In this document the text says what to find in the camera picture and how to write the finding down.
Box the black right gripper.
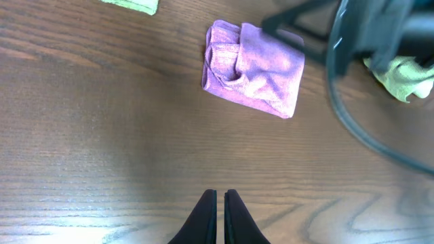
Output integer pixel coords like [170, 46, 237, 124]
[260, 0, 434, 77]

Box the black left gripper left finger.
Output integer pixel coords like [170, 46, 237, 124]
[168, 189, 217, 244]

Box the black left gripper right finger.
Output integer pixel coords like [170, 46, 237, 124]
[224, 189, 270, 244]

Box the purple microfiber cloth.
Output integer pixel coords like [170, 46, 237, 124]
[201, 20, 304, 119]

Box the green crumpled microfiber cloth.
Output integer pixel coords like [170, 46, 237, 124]
[371, 56, 433, 103]

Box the folded green cloth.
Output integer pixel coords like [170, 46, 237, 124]
[101, 0, 159, 16]

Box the black right camera cable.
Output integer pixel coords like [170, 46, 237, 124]
[325, 0, 434, 177]

